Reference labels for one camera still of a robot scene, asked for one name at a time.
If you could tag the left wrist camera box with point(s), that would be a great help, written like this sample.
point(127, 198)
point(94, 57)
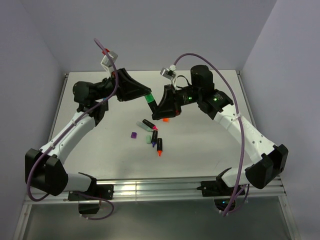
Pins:
point(109, 58)

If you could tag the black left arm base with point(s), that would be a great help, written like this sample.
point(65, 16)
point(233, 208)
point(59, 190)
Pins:
point(101, 191)

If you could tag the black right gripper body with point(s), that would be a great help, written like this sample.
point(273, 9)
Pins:
point(184, 96)

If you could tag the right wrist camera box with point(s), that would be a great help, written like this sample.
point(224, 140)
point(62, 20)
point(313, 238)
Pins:
point(170, 74)

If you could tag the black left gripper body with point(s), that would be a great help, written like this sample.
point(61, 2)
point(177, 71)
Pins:
point(109, 87)

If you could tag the purple pen cap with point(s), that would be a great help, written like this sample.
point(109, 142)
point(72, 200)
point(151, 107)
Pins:
point(133, 135)

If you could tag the black pink tip highlighter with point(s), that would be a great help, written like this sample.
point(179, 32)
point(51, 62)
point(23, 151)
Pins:
point(150, 124)

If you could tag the aluminium front rail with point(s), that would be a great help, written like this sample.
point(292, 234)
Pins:
point(161, 189)

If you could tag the pale green pen cap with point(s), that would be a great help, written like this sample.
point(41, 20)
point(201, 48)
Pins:
point(148, 139)

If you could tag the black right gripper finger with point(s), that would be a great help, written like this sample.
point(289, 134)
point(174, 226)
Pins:
point(168, 98)
point(164, 112)

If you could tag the black orange tip highlighter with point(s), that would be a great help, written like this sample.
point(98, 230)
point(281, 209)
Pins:
point(159, 146)

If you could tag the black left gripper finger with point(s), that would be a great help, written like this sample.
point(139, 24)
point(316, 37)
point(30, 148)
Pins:
point(127, 85)
point(124, 96)

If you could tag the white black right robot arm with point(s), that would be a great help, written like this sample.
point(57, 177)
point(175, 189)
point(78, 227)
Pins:
point(267, 159)

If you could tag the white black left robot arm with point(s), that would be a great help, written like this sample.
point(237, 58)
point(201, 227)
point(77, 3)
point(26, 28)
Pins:
point(44, 168)

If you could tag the black purple tip highlighter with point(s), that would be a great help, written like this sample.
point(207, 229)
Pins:
point(154, 138)

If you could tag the pale green capped highlighter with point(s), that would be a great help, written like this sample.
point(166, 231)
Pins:
point(144, 126)

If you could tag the black green tip highlighter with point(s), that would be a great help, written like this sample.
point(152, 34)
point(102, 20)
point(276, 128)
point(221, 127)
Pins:
point(153, 107)

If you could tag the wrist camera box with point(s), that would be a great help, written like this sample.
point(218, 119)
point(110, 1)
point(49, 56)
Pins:
point(109, 58)
point(170, 74)

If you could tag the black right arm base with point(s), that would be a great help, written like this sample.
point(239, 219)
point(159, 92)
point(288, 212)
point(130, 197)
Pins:
point(216, 188)

